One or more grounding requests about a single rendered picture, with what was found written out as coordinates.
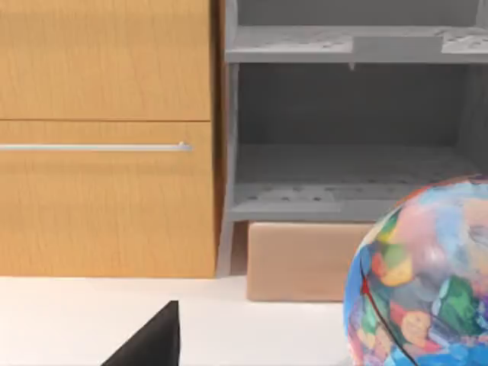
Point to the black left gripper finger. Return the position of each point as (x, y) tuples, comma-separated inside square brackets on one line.
[(160, 343)]

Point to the shallow salmon-coloured box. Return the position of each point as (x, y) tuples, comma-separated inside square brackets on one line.
[(301, 263)]

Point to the wooden cupboard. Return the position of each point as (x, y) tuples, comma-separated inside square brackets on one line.
[(218, 152)]

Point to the multicoloured globe ball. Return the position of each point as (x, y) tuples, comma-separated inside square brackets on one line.
[(423, 282)]

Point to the plain wooden drawer front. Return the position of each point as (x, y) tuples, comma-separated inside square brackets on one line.
[(103, 57)]

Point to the grey open shelf unit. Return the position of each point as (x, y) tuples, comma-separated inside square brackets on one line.
[(343, 114)]

